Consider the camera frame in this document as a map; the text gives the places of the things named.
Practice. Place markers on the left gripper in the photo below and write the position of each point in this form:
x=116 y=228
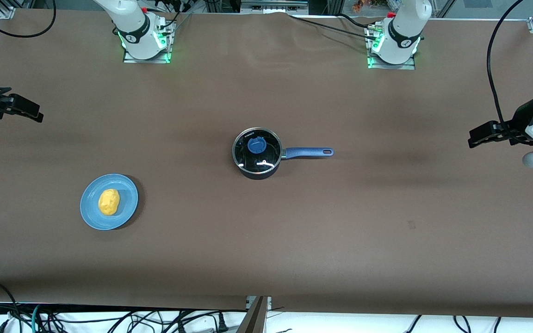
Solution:
x=520 y=121

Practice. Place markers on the yellow potato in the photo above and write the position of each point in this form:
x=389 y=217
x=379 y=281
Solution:
x=109 y=202

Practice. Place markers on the glass lid with blue knob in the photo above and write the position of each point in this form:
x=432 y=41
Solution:
x=269 y=148

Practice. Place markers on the blue round plate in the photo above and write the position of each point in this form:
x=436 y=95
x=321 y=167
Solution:
x=95 y=217

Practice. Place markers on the brown table cover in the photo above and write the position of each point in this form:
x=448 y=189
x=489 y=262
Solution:
x=340 y=240

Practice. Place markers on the black power plug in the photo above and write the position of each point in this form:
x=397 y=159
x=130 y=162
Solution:
x=222 y=323

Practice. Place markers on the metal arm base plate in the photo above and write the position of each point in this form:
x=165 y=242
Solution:
x=405 y=67
x=155 y=60

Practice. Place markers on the aluminium frame rail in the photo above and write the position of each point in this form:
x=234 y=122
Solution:
x=273 y=5

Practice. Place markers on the metal frame post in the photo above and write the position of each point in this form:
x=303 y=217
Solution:
x=253 y=319

